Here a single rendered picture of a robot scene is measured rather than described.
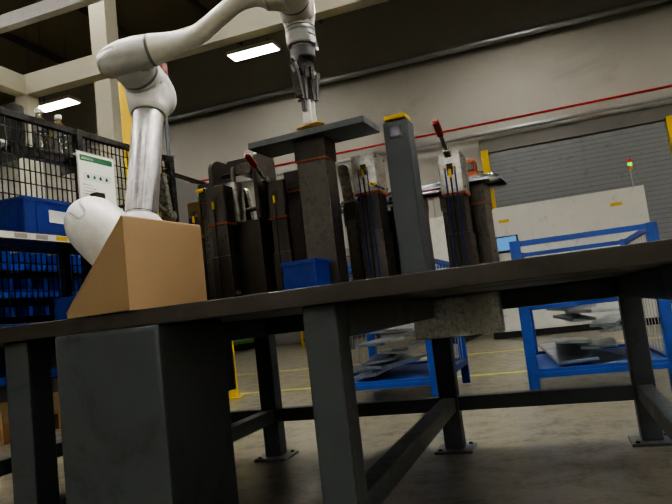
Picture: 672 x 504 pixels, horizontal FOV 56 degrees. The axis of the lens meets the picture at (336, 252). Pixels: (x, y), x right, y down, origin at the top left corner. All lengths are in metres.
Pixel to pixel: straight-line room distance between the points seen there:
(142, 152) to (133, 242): 0.56
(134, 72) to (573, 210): 8.47
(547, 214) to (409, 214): 8.33
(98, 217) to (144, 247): 0.20
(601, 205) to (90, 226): 8.86
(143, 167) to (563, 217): 8.43
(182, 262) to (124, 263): 0.20
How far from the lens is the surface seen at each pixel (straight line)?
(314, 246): 1.79
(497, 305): 2.47
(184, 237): 1.72
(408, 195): 1.71
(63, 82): 7.17
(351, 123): 1.76
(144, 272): 1.59
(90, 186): 2.92
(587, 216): 10.01
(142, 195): 2.01
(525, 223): 9.97
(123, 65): 2.12
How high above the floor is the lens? 0.63
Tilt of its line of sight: 6 degrees up
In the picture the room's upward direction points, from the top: 7 degrees counter-clockwise
